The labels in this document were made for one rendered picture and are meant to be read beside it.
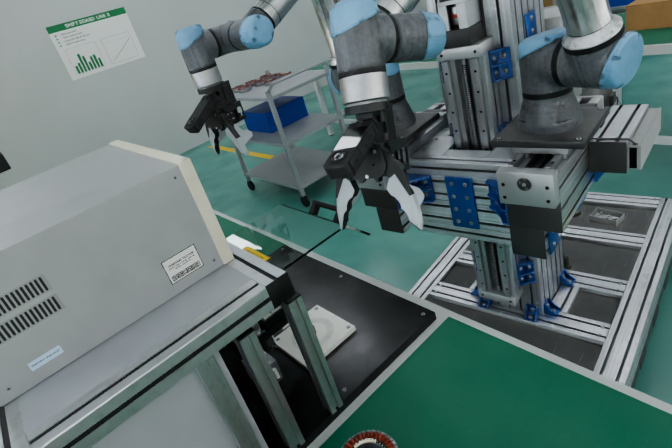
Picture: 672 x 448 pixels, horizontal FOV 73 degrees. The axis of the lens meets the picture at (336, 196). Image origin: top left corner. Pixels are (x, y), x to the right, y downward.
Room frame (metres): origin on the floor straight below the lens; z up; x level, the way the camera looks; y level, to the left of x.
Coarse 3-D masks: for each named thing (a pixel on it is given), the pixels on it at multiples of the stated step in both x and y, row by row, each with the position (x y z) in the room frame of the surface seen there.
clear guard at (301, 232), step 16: (288, 208) 0.99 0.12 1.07; (256, 224) 0.96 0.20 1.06; (272, 224) 0.93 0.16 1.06; (288, 224) 0.91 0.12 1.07; (304, 224) 0.89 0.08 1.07; (320, 224) 0.86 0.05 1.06; (336, 224) 0.84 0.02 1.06; (240, 240) 0.90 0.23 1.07; (256, 240) 0.88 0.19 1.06; (272, 240) 0.86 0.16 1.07; (288, 240) 0.84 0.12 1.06; (304, 240) 0.82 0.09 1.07; (320, 240) 0.80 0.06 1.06; (272, 256) 0.79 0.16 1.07; (288, 256) 0.77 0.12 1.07
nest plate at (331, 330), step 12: (312, 312) 0.95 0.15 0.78; (324, 312) 0.94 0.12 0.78; (312, 324) 0.91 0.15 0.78; (324, 324) 0.89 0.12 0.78; (336, 324) 0.88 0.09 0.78; (348, 324) 0.87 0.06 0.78; (288, 336) 0.89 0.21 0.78; (324, 336) 0.85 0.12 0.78; (336, 336) 0.84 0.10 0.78; (288, 348) 0.85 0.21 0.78; (324, 348) 0.81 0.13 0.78; (300, 360) 0.80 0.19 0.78
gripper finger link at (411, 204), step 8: (392, 176) 0.63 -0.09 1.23; (392, 184) 0.62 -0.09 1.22; (400, 184) 0.61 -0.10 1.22; (392, 192) 0.62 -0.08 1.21; (400, 192) 0.61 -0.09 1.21; (416, 192) 0.64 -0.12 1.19; (400, 200) 0.61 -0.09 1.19; (408, 200) 0.60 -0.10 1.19; (416, 200) 0.60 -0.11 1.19; (408, 208) 0.60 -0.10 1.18; (416, 208) 0.60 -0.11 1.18; (408, 216) 0.60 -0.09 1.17; (416, 216) 0.59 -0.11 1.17; (416, 224) 0.59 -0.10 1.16
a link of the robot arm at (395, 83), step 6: (390, 66) 1.39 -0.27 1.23; (396, 66) 1.41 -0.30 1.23; (390, 72) 1.39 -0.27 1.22; (396, 72) 1.40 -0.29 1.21; (390, 78) 1.39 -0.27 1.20; (396, 78) 1.40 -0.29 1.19; (390, 84) 1.39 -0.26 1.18; (396, 84) 1.40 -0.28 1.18; (402, 84) 1.42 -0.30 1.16; (390, 90) 1.39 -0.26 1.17; (396, 90) 1.39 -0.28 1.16; (402, 90) 1.41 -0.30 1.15; (390, 96) 1.39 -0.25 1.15; (396, 96) 1.39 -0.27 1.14
